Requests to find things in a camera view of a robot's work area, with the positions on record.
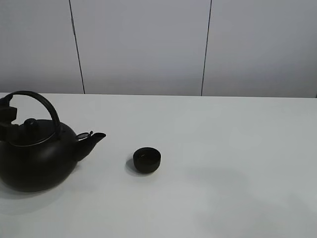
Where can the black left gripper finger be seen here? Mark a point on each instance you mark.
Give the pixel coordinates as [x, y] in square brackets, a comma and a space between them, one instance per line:
[8, 130]

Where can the black round teapot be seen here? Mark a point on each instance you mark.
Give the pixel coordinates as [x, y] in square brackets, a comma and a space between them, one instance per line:
[45, 152]

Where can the small black teacup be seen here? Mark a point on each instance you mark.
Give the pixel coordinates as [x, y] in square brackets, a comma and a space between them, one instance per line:
[146, 160]

